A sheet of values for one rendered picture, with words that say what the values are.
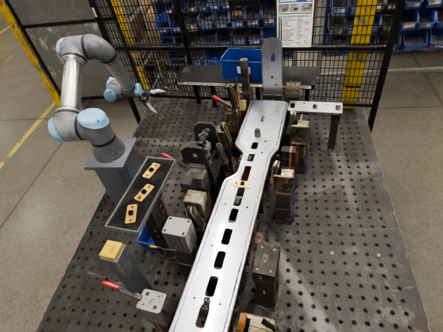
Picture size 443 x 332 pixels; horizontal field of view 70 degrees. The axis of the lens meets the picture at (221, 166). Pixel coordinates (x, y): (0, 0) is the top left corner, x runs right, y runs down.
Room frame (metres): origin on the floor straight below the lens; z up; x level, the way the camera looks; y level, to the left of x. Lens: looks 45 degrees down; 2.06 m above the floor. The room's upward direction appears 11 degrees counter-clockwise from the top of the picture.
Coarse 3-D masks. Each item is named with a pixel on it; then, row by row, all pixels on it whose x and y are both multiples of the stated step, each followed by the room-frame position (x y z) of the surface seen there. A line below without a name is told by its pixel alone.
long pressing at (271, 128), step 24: (264, 120) 1.36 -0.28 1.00; (240, 144) 1.20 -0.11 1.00; (264, 144) 1.17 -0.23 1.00; (240, 168) 1.03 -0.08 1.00; (264, 168) 1.01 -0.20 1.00; (216, 216) 0.79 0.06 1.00; (240, 216) 0.76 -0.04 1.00; (216, 240) 0.67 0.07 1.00; (240, 240) 0.65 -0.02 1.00; (192, 264) 0.59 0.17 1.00; (240, 264) 0.56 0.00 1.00; (192, 288) 0.50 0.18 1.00; (216, 288) 0.49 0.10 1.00; (192, 312) 0.42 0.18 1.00; (216, 312) 0.40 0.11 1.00
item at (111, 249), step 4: (108, 240) 0.65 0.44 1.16; (108, 244) 0.64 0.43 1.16; (112, 244) 0.63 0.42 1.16; (116, 244) 0.63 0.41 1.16; (120, 244) 0.63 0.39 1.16; (104, 248) 0.62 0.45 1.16; (108, 248) 0.62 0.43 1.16; (112, 248) 0.62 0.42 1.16; (116, 248) 0.61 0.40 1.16; (120, 248) 0.62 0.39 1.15; (100, 252) 0.61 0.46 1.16; (104, 252) 0.61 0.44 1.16; (108, 252) 0.60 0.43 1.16; (112, 252) 0.60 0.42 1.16; (116, 252) 0.60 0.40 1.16; (104, 256) 0.59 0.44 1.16; (108, 256) 0.59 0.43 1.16; (112, 256) 0.59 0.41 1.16; (116, 256) 0.59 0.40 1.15
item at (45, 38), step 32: (0, 0) 3.59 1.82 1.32; (32, 0) 3.53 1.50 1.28; (64, 0) 3.43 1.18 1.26; (32, 32) 3.59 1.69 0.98; (64, 32) 3.49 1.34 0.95; (96, 32) 3.39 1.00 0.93; (128, 32) 3.27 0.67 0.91; (96, 64) 3.43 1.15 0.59; (128, 64) 3.34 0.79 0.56; (96, 96) 3.49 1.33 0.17
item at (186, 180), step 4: (184, 176) 0.96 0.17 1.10; (188, 176) 0.95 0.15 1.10; (184, 180) 0.93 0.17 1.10; (188, 180) 0.92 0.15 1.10; (192, 180) 0.93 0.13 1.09; (180, 184) 0.92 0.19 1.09; (184, 184) 0.91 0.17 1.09; (188, 184) 0.90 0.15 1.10; (192, 184) 0.92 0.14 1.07; (184, 188) 0.91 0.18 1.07; (188, 188) 0.91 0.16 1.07; (192, 188) 0.91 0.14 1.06; (184, 192) 0.92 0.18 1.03
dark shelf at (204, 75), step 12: (192, 72) 1.98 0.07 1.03; (204, 72) 1.95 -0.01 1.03; (216, 72) 1.92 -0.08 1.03; (288, 72) 1.75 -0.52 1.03; (300, 72) 1.72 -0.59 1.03; (312, 72) 1.70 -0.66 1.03; (180, 84) 1.90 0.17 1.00; (192, 84) 1.87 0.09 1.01; (204, 84) 1.83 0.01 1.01; (216, 84) 1.80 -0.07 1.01; (240, 84) 1.74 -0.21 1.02; (252, 84) 1.70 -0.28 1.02; (312, 84) 1.57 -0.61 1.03
